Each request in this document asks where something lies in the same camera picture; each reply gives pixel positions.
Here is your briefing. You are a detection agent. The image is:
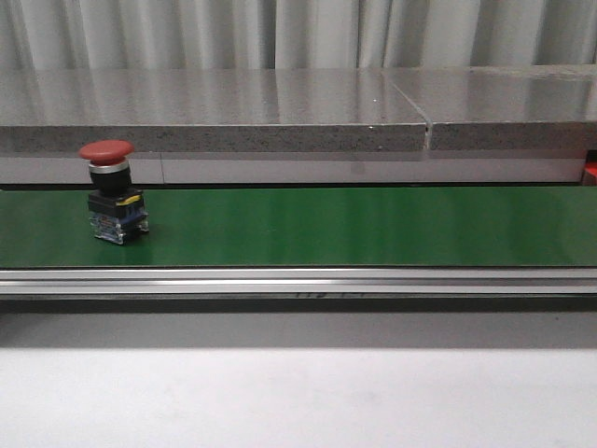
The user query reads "red mushroom push button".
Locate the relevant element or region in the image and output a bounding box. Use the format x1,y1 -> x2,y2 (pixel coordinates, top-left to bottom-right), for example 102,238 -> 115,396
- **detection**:
78,140 -> 149,245

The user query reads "white cabinet front panel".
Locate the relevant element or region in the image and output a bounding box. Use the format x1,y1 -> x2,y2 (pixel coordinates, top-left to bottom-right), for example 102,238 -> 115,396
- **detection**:
0,149 -> 587,186

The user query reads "grey stone countertop slab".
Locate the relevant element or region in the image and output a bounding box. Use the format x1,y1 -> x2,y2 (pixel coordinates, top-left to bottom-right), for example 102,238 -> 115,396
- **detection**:
1,69 -> 426,154

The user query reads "green conveyor belt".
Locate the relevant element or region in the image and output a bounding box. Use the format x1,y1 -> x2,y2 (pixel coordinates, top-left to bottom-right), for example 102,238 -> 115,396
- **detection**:
1,186 -> 596,268

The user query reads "right grey stone slab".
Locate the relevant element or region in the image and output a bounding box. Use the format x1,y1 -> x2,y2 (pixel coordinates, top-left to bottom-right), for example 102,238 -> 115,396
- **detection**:
382,65 -> 596,158

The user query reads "red box at right edge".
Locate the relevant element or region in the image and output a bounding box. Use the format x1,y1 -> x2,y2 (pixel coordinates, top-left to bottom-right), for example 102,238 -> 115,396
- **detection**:
581,161 -> 597,187

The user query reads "grey pleated curtain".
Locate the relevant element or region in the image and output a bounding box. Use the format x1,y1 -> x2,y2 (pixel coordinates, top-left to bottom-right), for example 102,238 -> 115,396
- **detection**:
1,1 -> 596,70

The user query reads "aluminium conveyor side rail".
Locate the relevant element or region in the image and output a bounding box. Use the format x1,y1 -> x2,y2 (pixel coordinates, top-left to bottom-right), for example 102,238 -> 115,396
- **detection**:
1,267 -> 596,297

